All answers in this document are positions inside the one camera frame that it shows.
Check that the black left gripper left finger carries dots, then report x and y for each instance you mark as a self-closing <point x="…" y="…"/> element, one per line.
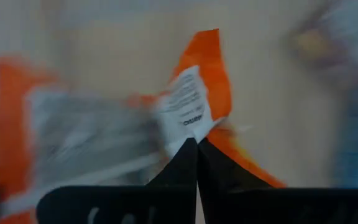
<point x="135" y="205"/>

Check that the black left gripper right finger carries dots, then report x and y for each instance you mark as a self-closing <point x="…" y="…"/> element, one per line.
<point x="259" y="205"/>

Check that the orange Maruchan noodle pack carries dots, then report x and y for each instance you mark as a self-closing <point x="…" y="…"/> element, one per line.
<point x="8" y="124"/>
<point x="204" y="77"/>

